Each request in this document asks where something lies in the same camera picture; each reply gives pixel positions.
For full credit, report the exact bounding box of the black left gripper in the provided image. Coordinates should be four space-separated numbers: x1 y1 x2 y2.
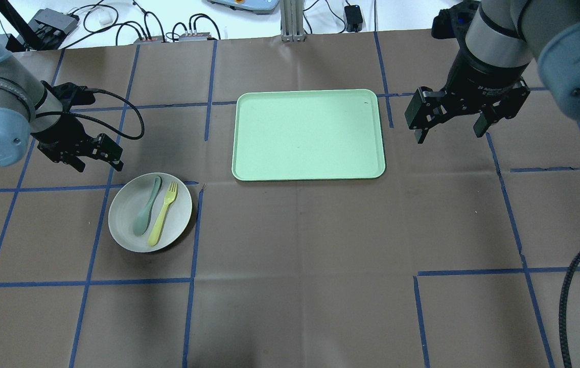
31 111 124 173

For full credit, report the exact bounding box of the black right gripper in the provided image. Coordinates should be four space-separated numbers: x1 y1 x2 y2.
405 56 530 144

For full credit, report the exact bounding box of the white round plate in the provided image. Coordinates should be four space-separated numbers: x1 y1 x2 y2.
108 172 193 253

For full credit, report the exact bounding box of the yellow plastic fork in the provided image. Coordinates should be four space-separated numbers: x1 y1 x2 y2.
147 181 178 247

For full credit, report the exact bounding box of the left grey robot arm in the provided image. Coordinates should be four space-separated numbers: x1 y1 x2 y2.
0 44 124 172

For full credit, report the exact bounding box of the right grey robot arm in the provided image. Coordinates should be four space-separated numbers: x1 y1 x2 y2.
405 1 580 144

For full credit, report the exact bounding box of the light green plastic spoon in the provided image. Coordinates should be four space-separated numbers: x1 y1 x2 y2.
132 175 162 236

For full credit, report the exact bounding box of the brown paper table cover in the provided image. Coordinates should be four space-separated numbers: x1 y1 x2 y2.
0 30 580 367

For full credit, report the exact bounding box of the black monitor stand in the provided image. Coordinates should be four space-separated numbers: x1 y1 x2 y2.
0 1 59 51

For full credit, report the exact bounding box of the small orange connector box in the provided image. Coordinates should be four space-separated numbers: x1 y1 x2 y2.
133 35 166 44

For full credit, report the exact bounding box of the black power adapter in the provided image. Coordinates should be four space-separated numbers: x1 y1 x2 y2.
343 5 364 33

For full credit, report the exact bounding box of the light green tray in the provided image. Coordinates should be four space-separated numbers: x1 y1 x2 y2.
231 89 386 181

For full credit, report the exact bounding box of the teach pendant tablet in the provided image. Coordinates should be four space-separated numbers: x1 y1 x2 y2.
208 0 280 15

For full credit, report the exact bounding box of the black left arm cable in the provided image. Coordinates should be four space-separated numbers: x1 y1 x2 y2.
34 88 146 141

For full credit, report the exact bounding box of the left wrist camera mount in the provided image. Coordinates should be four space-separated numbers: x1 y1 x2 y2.
36 81 96 112

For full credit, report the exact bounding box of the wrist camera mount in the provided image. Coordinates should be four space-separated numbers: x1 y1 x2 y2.
431 1 480 40
36 81 96 112

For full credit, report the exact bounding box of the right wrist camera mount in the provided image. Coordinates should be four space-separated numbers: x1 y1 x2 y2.
431 1 480 40

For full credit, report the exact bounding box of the aluminium frame post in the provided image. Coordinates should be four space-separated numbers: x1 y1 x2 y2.
280 0 306 42

